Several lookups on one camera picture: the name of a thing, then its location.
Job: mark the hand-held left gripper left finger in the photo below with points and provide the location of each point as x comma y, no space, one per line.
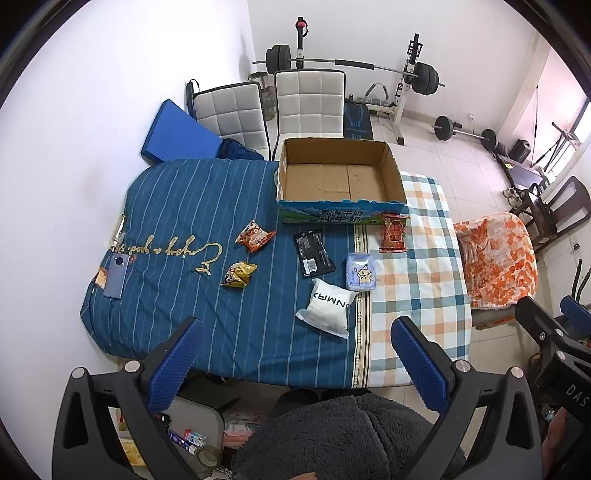
178,364

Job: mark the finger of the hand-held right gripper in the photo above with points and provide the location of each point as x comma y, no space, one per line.
535,321
575,307

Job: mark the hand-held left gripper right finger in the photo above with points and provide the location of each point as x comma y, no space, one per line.
418,357

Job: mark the light blue tissue pack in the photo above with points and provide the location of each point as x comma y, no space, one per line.
361,272

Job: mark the white soft pouch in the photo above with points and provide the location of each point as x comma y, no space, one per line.
327,308

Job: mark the yellow snack packet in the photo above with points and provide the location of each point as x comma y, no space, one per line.
238,274

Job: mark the red snack packet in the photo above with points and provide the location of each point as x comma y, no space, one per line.
394,233

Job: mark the black foil packet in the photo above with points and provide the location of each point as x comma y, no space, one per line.
314,254

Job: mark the orange panda snack packet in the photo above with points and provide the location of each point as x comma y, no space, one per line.
255,236

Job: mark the cardboard box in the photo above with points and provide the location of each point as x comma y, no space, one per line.
339,184

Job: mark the person's right hand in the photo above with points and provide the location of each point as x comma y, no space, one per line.
554,443

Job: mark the grey stool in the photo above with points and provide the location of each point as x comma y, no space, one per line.
198,420

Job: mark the blue striped blanket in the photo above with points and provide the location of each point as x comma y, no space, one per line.
207,309

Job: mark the orange floral blanket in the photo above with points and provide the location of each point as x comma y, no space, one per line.
498,258

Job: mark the small blue red box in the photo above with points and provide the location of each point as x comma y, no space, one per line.
187,438

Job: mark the pink packet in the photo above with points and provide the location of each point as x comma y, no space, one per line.
239,429

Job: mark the clear tape roll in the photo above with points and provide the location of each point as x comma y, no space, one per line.
207,458

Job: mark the dark wooden chair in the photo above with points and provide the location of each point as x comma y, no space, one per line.
549,207

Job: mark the blue smartphone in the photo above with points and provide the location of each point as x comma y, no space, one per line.
115,274

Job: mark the person's grey fleece clothing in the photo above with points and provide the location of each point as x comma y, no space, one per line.
341,438

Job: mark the small orange card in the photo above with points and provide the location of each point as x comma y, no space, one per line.
100,277

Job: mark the pair of white shoes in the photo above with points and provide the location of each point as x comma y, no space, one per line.
512,194

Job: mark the black treadmill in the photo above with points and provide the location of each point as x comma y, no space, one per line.
519,171

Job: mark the black speaker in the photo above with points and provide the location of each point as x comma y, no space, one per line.
521,150

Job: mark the barbell on floor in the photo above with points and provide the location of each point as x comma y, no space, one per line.
464,131

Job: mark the dark blue knitted garment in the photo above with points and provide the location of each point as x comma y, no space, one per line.
238,150

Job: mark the blue foam cushion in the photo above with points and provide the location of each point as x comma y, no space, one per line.
178,134

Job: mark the black weight bench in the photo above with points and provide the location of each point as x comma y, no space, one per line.
358,121

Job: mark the white quilted chair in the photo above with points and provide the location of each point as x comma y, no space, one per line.
231,117
309,104

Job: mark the white weight rack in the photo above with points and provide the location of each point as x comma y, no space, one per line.
406,87

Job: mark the black bag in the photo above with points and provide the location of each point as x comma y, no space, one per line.
190,94

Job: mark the folding exercise frame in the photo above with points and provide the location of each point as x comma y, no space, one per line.
561,143

